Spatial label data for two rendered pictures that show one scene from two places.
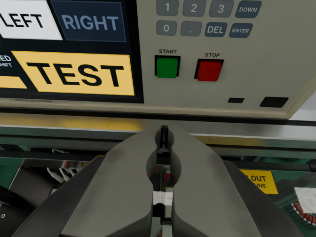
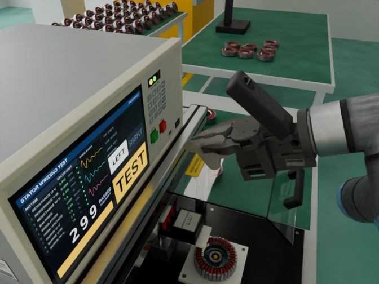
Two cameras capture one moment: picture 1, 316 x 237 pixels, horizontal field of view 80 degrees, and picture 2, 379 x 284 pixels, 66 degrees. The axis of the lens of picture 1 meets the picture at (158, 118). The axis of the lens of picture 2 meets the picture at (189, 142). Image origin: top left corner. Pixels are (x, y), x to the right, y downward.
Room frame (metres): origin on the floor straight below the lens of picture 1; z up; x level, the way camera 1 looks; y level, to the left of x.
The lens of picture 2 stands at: (-0.05, 0.39, 1.49)
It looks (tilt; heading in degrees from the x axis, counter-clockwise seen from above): 36 degrees down; 288
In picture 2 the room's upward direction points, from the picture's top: straight up
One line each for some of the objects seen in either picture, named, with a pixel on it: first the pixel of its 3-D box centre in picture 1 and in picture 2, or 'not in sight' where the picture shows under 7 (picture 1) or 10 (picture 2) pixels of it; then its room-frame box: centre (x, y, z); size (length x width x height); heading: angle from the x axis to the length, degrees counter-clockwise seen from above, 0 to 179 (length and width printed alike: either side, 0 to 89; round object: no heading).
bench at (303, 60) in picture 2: not in sight; (257, 73); (0.12, -2.30, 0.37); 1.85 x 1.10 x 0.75; 88
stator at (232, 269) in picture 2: not in sight; (215, 257); (0.01, -0.04, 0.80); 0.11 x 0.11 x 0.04
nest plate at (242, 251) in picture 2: not in sight; (214, 263); (0.01, -0.04, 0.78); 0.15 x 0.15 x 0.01; 88
